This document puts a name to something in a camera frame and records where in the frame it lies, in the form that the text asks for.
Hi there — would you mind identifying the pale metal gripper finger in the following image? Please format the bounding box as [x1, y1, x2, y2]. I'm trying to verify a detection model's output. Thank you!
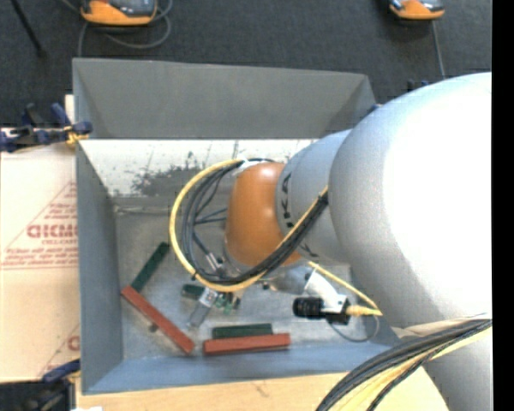
[180, 283, 205, 301]
[187, 289, 219, 330]

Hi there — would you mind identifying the red-brown flat block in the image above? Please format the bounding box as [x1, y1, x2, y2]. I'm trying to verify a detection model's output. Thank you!
[201, 332, 292, 356]
[120, 284, 196, 356]

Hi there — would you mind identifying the dark green flat block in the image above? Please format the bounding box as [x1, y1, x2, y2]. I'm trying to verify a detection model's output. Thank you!
[211, 323, 274, 341]
[130, 241, 171, 294]

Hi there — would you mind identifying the grey metal bin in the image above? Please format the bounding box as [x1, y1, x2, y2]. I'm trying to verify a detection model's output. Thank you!
[71, 57, 402, 396]

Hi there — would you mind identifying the brown cardboard board, red print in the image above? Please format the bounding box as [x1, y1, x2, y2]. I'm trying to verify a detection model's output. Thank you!
[0, 145, 82, 385]

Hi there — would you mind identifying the black cylinder on white bracket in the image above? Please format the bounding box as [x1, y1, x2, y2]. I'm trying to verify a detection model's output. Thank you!
[291, 270, 353, 327]

